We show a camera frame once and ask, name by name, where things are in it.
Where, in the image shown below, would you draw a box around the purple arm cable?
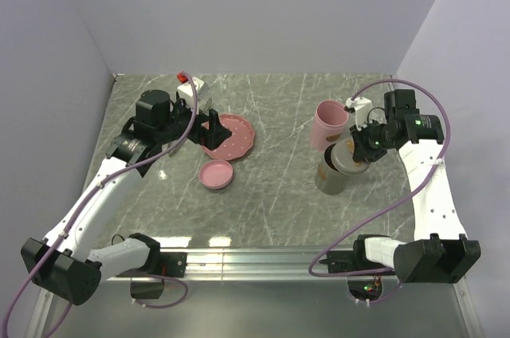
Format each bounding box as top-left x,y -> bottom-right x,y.
308,79 -> 452,306
0,74 -> 200,338

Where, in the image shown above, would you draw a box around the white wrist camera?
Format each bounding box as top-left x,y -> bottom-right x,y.
345,96 -> 373,130
176,72 -> 210,107

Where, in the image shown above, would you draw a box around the steel serving tongs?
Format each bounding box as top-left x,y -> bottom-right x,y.
201,97 -> 213,115

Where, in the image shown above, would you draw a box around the aluminium front rail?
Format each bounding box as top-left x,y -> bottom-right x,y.
39,246 -> 399,283

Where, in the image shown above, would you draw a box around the pink round lid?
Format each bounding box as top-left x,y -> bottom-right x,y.
198,159 -> 233,190

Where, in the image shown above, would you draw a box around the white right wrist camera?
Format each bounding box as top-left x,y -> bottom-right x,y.
345,96 -> 373,130

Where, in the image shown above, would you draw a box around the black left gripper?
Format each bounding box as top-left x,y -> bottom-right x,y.
157,95 -> 232,150

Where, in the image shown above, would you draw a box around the pink scalloped plate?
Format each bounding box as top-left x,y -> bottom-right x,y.
202,113 -> 256,161

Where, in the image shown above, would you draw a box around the pink tall canister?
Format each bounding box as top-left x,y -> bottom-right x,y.
310,100 -> 349,151

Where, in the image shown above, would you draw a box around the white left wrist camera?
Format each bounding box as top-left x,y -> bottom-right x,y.
176,72 -> 210,107

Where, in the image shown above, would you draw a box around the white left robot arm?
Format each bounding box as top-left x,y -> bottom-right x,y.
21,90 -> 232,305

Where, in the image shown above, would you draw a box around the grey round lid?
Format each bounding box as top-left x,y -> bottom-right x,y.
331,137 -> 368,175

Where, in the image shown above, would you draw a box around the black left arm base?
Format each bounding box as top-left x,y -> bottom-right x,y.
119,250 -> 187,278

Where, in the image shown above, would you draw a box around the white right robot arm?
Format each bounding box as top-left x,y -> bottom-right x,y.
346,89 -> 481,284

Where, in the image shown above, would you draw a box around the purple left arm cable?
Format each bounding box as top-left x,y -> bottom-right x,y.
0,74 -> 200,338

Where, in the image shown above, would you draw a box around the grey tall canister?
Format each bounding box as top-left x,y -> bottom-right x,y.
315,145 -> 356,195

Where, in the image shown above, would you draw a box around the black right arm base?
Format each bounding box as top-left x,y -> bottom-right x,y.
319,250 -> 386,276

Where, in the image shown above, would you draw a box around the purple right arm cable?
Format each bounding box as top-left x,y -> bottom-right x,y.
308,79 -> 452,306

